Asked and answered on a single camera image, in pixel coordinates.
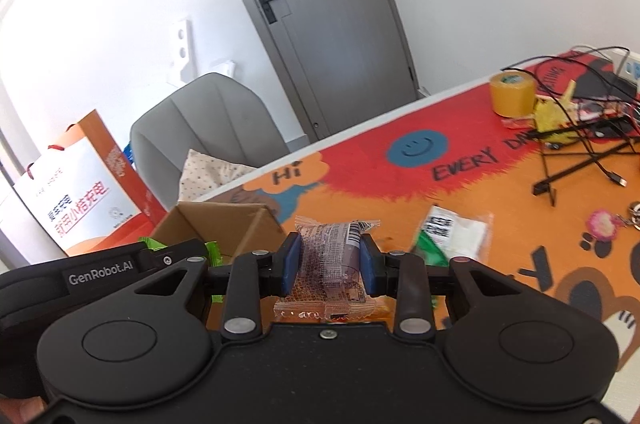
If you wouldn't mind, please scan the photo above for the white wall plate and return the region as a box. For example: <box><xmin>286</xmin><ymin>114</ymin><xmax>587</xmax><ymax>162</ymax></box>
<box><xmin>167</xmin><ymin>17</ymin><xmax>194</xmax><ymax>85</ymax></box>

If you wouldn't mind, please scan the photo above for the white and orange paper bag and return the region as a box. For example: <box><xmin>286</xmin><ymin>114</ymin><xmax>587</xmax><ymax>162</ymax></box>
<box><xmin>12</xmin><ymin>108</ymin><xmax>169</xmax><ymax>257</ymax></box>

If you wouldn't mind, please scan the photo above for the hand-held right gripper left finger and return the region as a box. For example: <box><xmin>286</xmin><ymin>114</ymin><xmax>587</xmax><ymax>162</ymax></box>
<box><xmin>132</xmin><ymin>234</ymin><xmax>305</xmax><ymax>338</ymax></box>

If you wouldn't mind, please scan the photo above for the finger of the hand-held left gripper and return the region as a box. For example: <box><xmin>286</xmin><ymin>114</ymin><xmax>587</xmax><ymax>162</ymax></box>
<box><xmin>138</xmin><ymin>239</ymin><xmax>207</xmax><ymax>277</ymax></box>

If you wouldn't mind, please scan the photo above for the black stand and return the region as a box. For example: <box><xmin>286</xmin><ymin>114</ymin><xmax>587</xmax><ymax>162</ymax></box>
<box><xmin>531</xmin><ymin>123</ymin><xmax>640</xmax><ymax>207</ymax></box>

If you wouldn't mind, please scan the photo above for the orange clear snack packet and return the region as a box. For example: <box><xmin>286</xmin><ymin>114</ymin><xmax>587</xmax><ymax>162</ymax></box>
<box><xmin>273</xmin><ymin>215</ymin><xmax>391</xmax><ymax>323</ymax></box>

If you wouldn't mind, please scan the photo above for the black cable tangle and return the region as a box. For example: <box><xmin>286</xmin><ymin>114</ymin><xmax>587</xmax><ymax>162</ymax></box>
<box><xmin>501</xmin><ymin>45</ymin><xmax>640</xmax><ymax>189</ymax></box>

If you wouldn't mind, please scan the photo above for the pink keychain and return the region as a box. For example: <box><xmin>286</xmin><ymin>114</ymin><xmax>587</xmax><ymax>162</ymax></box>
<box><xmin>582</xmin><ymin>209</ymin><xmax>621</xmax><ymax>250</ymax></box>

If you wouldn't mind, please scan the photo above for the colourful printed table mat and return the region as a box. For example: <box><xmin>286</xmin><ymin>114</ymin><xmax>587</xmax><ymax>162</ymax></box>
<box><xmin>200</xmin><ymin>48</ymin><xmax>640</xmax><ymax>406</ymax></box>

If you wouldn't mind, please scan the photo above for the grey chair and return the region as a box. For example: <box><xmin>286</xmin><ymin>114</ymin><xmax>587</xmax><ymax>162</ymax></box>
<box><xmin>129</xmin><ymin>72</ymin><xmax>291</xmax><ymax>211</ymax></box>

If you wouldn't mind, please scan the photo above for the green and white snack packet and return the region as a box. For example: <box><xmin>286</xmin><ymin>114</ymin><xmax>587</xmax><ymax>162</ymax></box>
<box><xmin>412</xmin><ymin>205</ymin><xmax>494</xmax><ymax>268</ymax></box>

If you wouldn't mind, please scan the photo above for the yellow paper object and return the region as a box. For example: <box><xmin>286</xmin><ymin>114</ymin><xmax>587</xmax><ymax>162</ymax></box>
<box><xmin>532</xmin><ymin>80</ymin><xmax>582</xmax><ymax>145</ymax></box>

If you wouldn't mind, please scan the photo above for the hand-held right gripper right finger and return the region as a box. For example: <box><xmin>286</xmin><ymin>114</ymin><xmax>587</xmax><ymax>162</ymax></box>
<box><xmin>359</xmin><ymin>234</ymin><xmax>547</xmax><ymax>338</ymax></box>

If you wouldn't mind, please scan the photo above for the dotted cushion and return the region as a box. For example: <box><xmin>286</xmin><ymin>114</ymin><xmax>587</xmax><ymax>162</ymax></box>
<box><xmin>178</xmin><ymin>148</ymin><xmax>259</xmax><ymax>205</ymax></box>

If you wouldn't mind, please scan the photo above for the white power strip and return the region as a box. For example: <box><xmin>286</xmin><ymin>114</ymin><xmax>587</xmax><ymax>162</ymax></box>
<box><xmin>614</xmin><ymin>50</ymin><xmax>640</xmax><ymax>85</ymax></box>

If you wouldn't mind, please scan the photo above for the small bright green snack packet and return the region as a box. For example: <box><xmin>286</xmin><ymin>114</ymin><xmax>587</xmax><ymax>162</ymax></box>
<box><xmin>139</xmin><ymin>237</ymin><xmax>224</xmax><ymax>305</ymax></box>

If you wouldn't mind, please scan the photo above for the person's left hand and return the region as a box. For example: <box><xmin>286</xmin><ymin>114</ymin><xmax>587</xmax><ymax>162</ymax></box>
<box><xmin>0</xmin><ymin>396</ymin><xmax>49</xmax><ymax>424</ymax></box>

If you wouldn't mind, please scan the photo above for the black door handle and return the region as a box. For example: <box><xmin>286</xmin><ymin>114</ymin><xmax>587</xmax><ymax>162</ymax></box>
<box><xmin>254</xmin><ymin>0</ymin><xmax>284</xmax><ymax>25</ymax></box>

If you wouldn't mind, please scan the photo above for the brown cardboard box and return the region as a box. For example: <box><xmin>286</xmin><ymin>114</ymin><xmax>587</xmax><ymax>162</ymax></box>
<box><xmin>149</xmin><ymin>202</ymin><xmax>289</xmax><ymax>271</ymax></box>

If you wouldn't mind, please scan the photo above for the yellow tape roll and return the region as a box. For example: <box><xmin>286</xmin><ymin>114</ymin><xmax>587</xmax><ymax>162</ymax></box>
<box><xmin>488</xmin><ymin>72</ymin><xmax>537</xmax><ymax>117</ymax></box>

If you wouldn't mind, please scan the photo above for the grey door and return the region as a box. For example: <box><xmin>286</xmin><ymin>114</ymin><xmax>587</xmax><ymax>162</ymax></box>
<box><xmin>199</xmin><ymin>0</ymin><xmax>419</xmax><ymax>145</ymax></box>

